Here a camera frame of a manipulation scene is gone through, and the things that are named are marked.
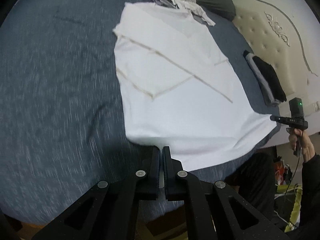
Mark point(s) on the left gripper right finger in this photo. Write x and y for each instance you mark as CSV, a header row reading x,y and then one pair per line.
x,y
174,185

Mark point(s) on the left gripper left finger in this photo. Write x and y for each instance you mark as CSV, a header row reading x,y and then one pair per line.
x,y
150,182

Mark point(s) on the dark blue patterned bedspread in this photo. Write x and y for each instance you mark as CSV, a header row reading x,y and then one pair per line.
x,y
62,117

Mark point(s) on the folded black grey garment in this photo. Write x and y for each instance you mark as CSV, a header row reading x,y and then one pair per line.
x,y
267,78

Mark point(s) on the person's right hand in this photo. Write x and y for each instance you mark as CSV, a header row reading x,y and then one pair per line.
x,y
307,148

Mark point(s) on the crumpled cream white garment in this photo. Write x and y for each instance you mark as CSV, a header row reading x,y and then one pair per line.
x,y
190,5

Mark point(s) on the cream tufted headboard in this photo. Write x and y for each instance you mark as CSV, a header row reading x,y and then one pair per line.
x,y
285,34

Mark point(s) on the white smile sweatshirt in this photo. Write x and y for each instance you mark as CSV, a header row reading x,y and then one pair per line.
x,y
179,90

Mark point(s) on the right forearm black sleeve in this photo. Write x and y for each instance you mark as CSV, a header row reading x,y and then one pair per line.
x,y
309,210

